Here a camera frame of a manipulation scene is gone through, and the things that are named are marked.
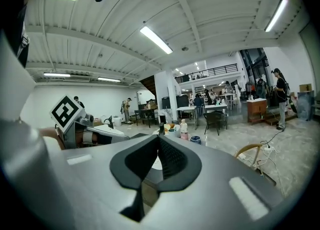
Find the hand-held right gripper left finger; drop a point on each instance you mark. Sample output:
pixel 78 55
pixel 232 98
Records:
pixel 95 174

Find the black cabinet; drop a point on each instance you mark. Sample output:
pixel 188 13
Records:
pixel 175 102

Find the white power strip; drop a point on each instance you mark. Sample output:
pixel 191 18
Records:
pixel 267 148

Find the blue tape roll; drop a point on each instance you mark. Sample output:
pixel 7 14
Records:
pixel 195 140

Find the wooden cabinet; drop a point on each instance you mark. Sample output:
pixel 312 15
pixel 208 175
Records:
pixel 257 107

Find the black table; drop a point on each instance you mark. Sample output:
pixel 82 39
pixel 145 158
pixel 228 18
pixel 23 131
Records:
pixel 146 111

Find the wooden chair brown seat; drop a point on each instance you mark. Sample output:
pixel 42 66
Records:
pixel 250 147

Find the black chair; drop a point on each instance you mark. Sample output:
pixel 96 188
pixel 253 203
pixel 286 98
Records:
pixel 212 120

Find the black mezzanine railing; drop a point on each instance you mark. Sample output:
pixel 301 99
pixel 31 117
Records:
pixel 207 72

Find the person's black top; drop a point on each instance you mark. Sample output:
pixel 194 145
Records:
pixel 21 39

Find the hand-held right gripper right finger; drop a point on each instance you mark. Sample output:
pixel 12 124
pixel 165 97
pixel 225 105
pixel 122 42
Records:
pixel 212 186

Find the grey stone slab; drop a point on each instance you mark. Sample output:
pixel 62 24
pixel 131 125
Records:
pixel 305 106

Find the marble pattern box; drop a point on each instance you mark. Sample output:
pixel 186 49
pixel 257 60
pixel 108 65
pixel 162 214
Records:
pixel 168 115

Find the black square faucet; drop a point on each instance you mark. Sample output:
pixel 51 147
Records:
pixel 162 128

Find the pink bottle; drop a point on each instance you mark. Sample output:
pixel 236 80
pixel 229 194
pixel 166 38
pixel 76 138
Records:
pixel 184 130

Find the white appliance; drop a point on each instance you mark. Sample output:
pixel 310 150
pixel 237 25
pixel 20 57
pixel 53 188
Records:
pixel 117 121

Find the light blue cup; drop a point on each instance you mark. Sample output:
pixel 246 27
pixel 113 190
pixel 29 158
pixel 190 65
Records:
pixel 177 131

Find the white table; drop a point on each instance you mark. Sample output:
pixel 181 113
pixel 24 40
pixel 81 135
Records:
pixel 186 109
pixel 216 107

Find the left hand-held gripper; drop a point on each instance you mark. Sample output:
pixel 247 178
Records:
pixel 65 112

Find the curved black faucet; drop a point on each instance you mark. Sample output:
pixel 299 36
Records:
pixel 109 121

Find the person's left forearm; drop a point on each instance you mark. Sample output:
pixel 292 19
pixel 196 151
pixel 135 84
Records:
pixel 50 135

